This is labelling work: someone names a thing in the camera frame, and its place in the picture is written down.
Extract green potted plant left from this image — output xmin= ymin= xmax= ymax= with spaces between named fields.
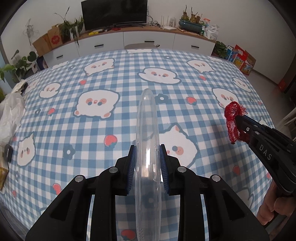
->
xmin=1 ymin=50 xmax=37 ymax=83

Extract white TV cabinet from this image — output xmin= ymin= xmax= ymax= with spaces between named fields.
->
xmin=44 ymin=26 xmax=215 ymax=67

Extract white plastic bag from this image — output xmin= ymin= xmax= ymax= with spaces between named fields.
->
xmin=0 ymin=92 xmax=26 ymax=146

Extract potted plant beside television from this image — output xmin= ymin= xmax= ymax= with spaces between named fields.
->
xmin=55 ymin=7 xmax=84 ymax=46

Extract blue checkered tablecloth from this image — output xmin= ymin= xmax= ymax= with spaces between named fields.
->
xmin=1 ymin=49 xmax=273 ymax=240

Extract brown cardboard box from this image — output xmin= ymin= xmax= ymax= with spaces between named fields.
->
xmin=33 ymin=25 xmax=63 ymax=56

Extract clear plastic tube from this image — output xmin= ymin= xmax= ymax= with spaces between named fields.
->
xmin=134 ymin=89 xmax=162 ymax=240

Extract person's right hand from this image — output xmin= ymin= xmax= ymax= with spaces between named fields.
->
xmin=257 ymin=180 xmax=295 ymax=225

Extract black television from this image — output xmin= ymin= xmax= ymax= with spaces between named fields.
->
xmin=81 ymin=0 xmax=147 ymax=31

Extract colourful boxes on floor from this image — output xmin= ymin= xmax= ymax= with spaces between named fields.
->
xmin=225 ymin=45 xmax=256 ymax=76

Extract red mesh net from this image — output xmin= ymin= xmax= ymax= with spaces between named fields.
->
xmin=224 ymin=101 xmax=249 ymax=145

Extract gold foil bag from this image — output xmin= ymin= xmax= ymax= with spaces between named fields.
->
xmin=0 ymin=167 xmax=9 ymax=190

